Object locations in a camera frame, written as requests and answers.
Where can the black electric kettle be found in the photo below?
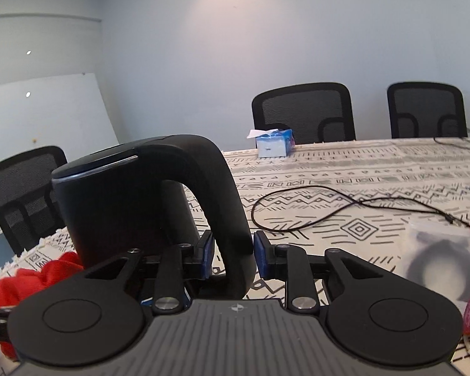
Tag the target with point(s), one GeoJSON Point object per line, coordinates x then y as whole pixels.
{"type": "Point", "coordinates": [133, 196]}

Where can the black mesh chair left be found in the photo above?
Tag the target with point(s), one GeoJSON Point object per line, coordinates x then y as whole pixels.
{"type": "Point", "coordinates": [29, 210]}

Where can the blue tissue box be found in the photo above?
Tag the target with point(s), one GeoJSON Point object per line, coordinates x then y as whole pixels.
{"type": "Point", "coordinates": [273, 143]}

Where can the black mesh chair right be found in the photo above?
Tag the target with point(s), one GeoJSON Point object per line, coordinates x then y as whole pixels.
{"type": "Point", "coordinates": [422, 109]}

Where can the plastic bag with black ring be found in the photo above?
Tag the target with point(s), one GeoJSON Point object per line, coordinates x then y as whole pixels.
{"type": "Point", "coordinates": [436, 255]}

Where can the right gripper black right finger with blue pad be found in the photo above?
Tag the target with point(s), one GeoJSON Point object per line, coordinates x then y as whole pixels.
{"type": "Point", "coordinates": [367, 311]}

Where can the white whiteboard on stand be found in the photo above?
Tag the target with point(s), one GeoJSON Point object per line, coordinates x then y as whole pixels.
{"type": "Point", "coordinates": [66, 111]}

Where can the black mesh chair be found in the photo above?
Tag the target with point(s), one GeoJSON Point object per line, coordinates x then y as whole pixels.
{"type": "Point", "coordinates": [29, 210]}
{"type": "Point", "coordinates": [422, 109]}
{"type": "Point", "coordinates": [317, 112]}

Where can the red microfibre cloth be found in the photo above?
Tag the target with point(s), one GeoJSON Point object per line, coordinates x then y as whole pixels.
{"type": "Point", "coordinates": [27, 282]}

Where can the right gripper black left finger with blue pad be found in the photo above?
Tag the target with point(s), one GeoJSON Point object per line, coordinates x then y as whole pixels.
{"type": "Point", "coordinates": [98, 314]}

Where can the black mesh chair middle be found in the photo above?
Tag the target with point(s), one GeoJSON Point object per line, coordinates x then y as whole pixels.
{"type": "Point", "coordinates": [317, 112]}

